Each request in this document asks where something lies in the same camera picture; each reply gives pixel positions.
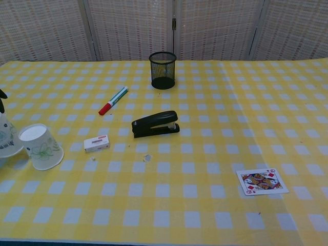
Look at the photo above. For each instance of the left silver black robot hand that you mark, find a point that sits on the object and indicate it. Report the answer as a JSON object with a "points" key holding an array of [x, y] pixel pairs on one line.
{"points": [[2, 101]]}

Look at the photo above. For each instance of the woven folding screen panel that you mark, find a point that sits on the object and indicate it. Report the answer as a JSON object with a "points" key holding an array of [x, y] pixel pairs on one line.
{"points": [[130, 28], [220, 28], [43, 28], [294, 28]]}

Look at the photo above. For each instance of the white red staple box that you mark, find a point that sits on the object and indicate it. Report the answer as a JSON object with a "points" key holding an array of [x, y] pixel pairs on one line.
{"points": [[96, 144]]}

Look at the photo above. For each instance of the small white paper scrap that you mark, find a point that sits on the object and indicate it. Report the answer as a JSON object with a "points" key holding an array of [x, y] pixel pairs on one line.
{"points": [[147, 157], [93, 159]]}

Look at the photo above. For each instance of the red capped whiteboard marker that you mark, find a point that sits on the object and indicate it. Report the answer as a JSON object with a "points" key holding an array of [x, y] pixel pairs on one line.
{"points": [[113, 100]]}

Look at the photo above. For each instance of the black stapler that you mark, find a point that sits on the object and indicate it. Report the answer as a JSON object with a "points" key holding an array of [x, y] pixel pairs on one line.
{"points": [[153, 124]]}

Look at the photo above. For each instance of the black mesh pen holder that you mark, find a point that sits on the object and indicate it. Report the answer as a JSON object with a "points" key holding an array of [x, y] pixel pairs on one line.
{"points": [[163, 70]]}

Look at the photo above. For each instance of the metal screen hinge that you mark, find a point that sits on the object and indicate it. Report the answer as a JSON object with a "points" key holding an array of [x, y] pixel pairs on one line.
{"points": [[174, 23]]}

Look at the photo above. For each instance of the yellow white checkered tablecloth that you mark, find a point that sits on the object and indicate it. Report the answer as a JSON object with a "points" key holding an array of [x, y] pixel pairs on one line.
{"points": [[194, 153]]}

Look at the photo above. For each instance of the queen of diamonds card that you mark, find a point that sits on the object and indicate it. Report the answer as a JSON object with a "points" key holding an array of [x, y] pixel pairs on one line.
{"points": [[262, 182]]}

